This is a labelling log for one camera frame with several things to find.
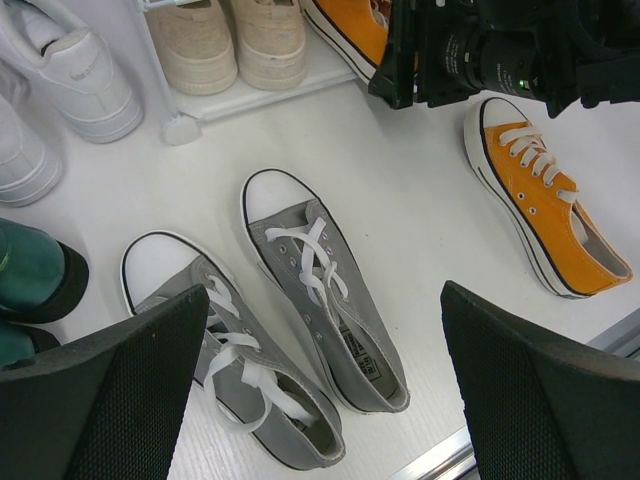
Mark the beige lace sneaker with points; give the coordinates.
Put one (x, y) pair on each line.
(194, 46)
(271, 39)

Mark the lower green heeled shoe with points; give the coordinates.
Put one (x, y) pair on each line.
(19, 342)

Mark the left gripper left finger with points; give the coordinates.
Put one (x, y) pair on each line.
(109, 405)

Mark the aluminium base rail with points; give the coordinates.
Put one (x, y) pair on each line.
(453, 458)

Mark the white sneaker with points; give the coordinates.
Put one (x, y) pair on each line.
(65, 58)
(29, 168)

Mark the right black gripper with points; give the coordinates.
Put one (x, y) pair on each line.
(444, 52)

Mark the left grey canvas sneaker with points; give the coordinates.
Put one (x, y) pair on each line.
(251, 385)

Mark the left white sneaker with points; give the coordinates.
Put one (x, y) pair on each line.
(29, 168)

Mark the right white sneaker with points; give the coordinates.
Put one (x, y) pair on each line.
(65, 58)

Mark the green heeled shoe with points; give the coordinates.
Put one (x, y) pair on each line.
(42, 279)
(19, 342)

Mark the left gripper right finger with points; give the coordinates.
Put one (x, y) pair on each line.
(539, 405)

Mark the grey canvas sneaker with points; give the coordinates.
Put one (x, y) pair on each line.
(251, 385)
(300, 248)

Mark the white plastic shoe cabinet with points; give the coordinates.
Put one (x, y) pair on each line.
(187, 113)

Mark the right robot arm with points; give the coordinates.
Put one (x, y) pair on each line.
(616, 49)

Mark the orange canvas sneaker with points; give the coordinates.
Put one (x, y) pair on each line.
(568, 254)
(356, 29)

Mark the right grey canvas sneaker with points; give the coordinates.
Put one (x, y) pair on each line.
(300, 248)

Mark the upper green heeled shoe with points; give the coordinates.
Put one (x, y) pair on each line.
(42, 279)

